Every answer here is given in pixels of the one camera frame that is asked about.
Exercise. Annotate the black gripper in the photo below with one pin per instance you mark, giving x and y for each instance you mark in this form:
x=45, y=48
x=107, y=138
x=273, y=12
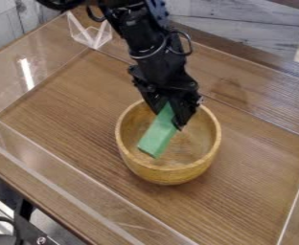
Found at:
x=162, y=79

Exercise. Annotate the green rectangular block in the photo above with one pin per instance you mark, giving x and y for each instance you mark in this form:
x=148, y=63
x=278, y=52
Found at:
x=159, y=133

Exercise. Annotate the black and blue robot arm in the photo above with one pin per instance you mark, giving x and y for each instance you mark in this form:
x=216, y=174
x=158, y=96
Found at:
x=139, y=20

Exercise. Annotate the brown wooden bowl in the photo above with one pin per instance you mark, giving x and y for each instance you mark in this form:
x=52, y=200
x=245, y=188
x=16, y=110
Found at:
x=191, y=150

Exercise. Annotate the clear acrylic corner bracket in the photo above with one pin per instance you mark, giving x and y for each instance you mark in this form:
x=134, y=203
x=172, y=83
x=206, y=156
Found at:
x=92, y=37

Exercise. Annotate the clear acrylic barrier wall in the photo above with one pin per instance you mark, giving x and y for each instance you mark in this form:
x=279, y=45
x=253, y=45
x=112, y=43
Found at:
x=63, y=96

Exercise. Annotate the black table leg bracket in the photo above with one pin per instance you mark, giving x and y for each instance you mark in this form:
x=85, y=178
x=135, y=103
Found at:
x=31, y=235

